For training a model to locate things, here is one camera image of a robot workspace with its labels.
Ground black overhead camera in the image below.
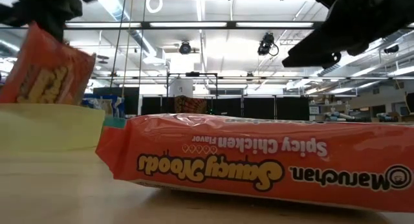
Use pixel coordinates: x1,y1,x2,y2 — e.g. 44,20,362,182
257,32,279,56

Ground white cable loop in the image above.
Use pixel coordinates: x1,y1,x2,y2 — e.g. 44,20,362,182
145,0,164,14

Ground black partition wall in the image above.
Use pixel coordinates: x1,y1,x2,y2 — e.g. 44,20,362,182
138,96,310,121

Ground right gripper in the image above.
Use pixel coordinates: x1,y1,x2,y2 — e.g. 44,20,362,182
281,0,414,69

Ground blue snack packets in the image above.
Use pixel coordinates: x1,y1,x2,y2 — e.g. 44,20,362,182
102,116,127,129

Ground black metal frame stand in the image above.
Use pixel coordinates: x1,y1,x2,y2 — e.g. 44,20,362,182
166,71,218,98

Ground black overhead frame beam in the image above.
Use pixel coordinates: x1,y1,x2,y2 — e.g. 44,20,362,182
0,21,327,30

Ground yellow translucent bin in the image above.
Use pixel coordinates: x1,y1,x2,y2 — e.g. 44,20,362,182
0,103,106,152

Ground orange spicy chicken noodle pack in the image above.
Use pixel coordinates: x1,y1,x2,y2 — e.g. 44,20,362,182
95,113,414,214

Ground black hanging cable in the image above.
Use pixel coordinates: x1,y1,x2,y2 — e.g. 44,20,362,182
109,0,128,89

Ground silver ventilation duct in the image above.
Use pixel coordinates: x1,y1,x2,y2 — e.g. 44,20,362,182
316,36,414,78
96,0,156,56

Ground orange mandala tapestry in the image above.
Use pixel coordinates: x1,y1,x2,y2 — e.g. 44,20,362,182
174,95,208,115

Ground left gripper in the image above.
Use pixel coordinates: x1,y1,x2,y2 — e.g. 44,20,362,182
0,0,98,42

